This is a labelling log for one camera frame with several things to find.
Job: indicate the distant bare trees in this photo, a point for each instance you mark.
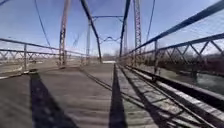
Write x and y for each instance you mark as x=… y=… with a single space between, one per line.
x=111 y=56

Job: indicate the metal lattice railing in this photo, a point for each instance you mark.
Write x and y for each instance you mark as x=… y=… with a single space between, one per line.
x=25 y=56
x=155 y=58

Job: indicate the grey wooden plank bridge deck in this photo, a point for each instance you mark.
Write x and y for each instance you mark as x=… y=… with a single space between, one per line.
x=80 y=100

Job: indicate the rusty steel bridge truss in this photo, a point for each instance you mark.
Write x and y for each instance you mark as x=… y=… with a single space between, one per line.
x=63 y=36

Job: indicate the river water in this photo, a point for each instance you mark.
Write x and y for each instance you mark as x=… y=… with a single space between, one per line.
x=213 y=83

